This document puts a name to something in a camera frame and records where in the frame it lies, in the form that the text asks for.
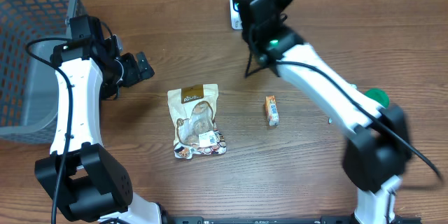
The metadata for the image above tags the beige snack pouch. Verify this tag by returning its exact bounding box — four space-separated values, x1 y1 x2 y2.
167 84 227 159

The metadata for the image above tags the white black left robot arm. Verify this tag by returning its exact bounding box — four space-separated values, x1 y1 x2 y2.
34 15 173 224

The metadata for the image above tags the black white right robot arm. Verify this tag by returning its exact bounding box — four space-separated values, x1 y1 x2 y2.
231 0 420 223

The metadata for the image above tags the orange small packet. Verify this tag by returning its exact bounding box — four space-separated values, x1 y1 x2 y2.
265 95 279 127

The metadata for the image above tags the green lid jar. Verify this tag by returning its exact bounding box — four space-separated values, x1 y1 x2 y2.
365 88 390 108

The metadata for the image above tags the white barcode scanner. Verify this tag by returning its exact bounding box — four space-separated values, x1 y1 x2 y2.
230 0 243 30

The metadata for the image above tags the grey plastic mesh basket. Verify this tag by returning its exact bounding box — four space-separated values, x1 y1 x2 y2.
1 0 85 144

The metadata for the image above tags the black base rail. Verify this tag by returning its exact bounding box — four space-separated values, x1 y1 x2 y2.
104 215 423 224

